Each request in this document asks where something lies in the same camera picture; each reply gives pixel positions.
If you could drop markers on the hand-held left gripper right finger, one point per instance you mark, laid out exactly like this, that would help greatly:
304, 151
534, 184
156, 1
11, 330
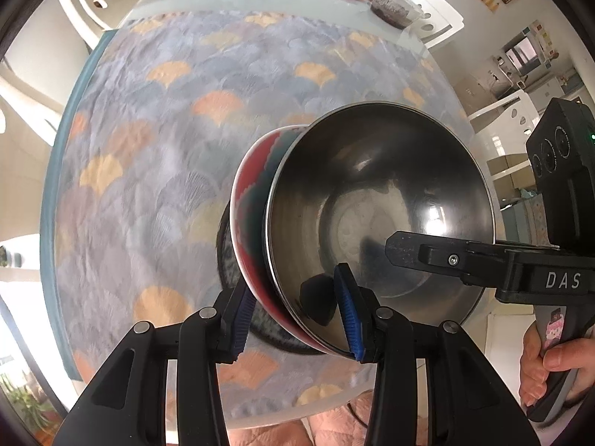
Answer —
348, 311

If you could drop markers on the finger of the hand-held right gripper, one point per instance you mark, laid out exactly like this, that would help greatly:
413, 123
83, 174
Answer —
432, 255

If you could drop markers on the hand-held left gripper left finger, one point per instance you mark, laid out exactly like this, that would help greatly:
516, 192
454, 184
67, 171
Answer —
239, 320

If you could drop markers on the blue floral ceramic plate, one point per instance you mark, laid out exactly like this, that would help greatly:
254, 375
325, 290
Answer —
227, 260

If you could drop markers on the blue steel bowl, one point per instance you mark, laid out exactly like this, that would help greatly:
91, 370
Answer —
372, 172

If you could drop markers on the person's right hand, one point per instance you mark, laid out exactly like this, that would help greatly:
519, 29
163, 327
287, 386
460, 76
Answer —
530, 367

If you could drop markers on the white chair with oval holes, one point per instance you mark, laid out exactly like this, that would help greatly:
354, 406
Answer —
79, 0
441, 18
492, 121
28, 97

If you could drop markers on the green potted plant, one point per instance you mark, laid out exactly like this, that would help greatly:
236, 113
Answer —
23, 399

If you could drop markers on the dark snack tub in plastic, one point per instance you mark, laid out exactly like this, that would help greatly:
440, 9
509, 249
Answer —
390, 9

